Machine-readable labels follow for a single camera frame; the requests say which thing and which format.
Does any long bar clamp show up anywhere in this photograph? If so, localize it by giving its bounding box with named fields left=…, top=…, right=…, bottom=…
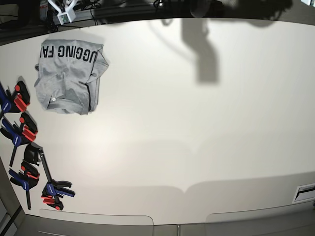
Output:
left=24, top=144, right=75, bottom=210

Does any grey T-shirt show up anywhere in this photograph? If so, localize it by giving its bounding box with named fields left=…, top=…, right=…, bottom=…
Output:
left=34, top=39, right=109, bottom=115

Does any blue red clamp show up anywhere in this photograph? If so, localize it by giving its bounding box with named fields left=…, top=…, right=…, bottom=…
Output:
left=8, top=160, right=40, bottom=210
left=0, top=112, right=38, bottom=167
left=0, top=81, right=30, bottom=118

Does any blue red clamp top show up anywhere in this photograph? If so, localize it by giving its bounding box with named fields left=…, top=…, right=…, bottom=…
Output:
left=0, top=81, right=30, bottom=118

